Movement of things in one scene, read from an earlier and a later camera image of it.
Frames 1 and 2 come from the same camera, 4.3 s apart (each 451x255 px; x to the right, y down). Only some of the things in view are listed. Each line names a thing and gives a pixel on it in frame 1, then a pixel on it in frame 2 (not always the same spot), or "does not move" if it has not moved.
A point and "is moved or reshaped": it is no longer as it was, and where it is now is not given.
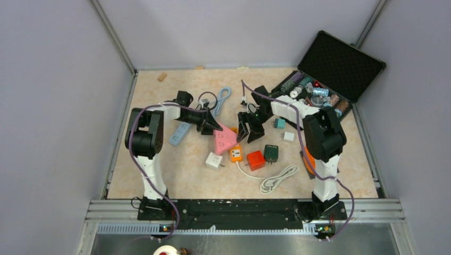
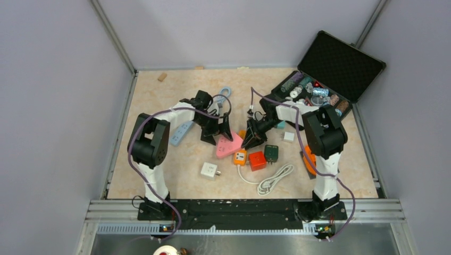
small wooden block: (162, 77) does not move
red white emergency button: (167, 250) does not move
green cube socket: (270, 153) does not move
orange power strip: (236, 152) is moved or reshaped
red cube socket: (255, 160) does not move
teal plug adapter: (280, 124) does not move
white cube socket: (214, 161) to (209, 171)
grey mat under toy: (311, 175) does not move
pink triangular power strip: (224, 138) is moved or reshaped
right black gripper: (255, 133) to (251, 141)
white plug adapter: (289, 136) does not move
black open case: (333, 74) does not move
